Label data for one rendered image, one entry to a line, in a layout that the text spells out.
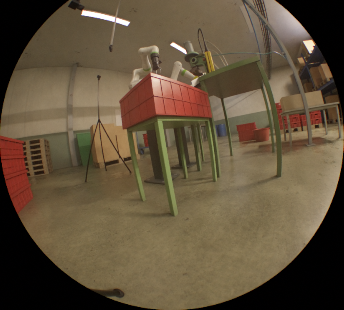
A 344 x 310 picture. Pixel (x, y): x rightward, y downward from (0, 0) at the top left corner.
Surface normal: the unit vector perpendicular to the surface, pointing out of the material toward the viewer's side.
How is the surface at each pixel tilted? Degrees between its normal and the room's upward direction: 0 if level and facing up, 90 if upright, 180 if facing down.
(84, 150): 94
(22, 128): 90
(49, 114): 90
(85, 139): 94
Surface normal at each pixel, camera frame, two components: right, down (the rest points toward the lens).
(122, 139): 0.76, -0.13
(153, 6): 0.16, 0.99
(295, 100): -0.69, 0.11
